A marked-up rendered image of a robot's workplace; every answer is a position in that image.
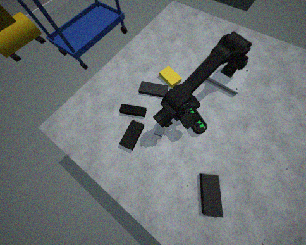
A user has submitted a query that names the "dark grey controller unit with rocker switches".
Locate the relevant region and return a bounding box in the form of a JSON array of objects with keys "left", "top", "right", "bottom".
[{"left": 189, "top": 108, "right": 207, "bottom": 134}]

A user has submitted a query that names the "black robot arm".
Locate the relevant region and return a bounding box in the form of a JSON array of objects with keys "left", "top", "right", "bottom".
[{"left": 153, "top": 32, "right": 252, "bottom": 129}]

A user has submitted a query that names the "yellow rectangular block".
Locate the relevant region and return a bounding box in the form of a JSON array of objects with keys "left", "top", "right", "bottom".
[{"left": 159, "top": 66, "right": 182, "bottom": 88}]

